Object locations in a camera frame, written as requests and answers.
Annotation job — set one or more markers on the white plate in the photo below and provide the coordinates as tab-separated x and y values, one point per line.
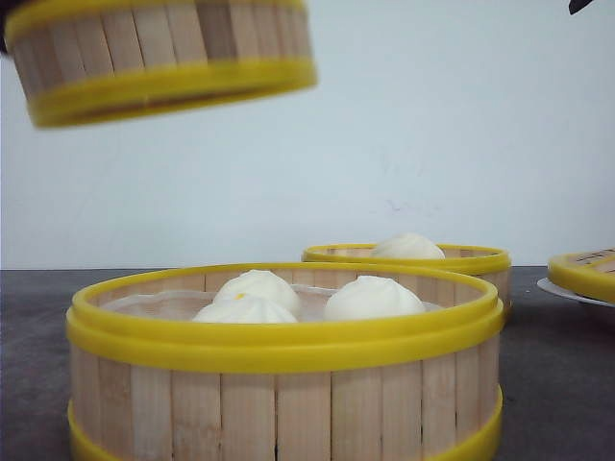
546	285

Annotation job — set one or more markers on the white steamed bun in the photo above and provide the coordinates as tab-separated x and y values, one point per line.
371	297
262	284
408	246
245	310

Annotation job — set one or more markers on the bottom bamboo steamer basket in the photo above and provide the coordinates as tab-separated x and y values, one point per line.
419	387

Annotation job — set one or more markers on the bamboo steamer basket dark slat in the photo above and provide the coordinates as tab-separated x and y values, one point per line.
86	62

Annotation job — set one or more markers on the white steamed bun back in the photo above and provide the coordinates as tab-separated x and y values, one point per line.
262	284

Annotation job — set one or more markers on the white steamed bun right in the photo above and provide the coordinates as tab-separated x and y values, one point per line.
371	297

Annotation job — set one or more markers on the woven bamboo steamer lid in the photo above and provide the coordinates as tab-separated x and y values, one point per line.
590	275

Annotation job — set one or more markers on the bamboo steamer basket yellow rims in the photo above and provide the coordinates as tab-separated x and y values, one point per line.
490	264

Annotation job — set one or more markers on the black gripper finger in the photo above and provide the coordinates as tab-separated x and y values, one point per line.
575	6

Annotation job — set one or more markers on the white steamed bun front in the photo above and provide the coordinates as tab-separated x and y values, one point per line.
245	310

